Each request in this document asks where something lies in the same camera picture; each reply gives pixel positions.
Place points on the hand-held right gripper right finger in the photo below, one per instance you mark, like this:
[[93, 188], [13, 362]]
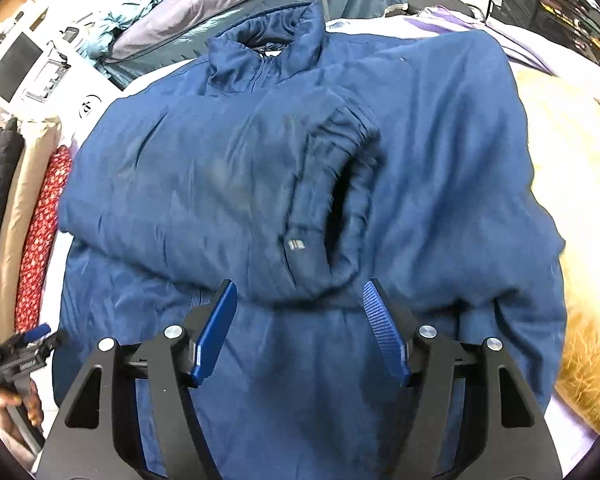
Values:
[[387, 330]]

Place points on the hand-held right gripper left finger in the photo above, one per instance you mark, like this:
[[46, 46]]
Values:
[[212, 330]]

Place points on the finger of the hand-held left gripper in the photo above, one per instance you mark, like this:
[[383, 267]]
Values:
[[37, 332], [55, 340]]

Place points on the navy blue padded jacket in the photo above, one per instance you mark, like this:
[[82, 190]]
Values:
[[230, 185]]

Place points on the person's left hand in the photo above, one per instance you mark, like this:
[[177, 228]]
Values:
[[10, 402]]

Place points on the red floral patterned cloth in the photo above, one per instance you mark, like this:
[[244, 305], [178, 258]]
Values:
[[42, 235]]

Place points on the tan folded cloth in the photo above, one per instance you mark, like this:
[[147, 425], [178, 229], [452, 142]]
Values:
[[15, 220]]

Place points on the gold shiny cloth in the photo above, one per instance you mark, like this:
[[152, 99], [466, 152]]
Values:
[[580, 185]]

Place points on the white appliance with panel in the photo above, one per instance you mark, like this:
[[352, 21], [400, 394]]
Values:
[[35, 75]]

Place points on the purple floral bedsheet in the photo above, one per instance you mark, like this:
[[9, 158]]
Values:
[[445, 22]]

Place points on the grey-blue covered bed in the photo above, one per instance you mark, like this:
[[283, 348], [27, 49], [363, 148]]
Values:
[[205, 5]]

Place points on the black round stool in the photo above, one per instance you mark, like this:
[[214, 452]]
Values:
[[440, 0]]

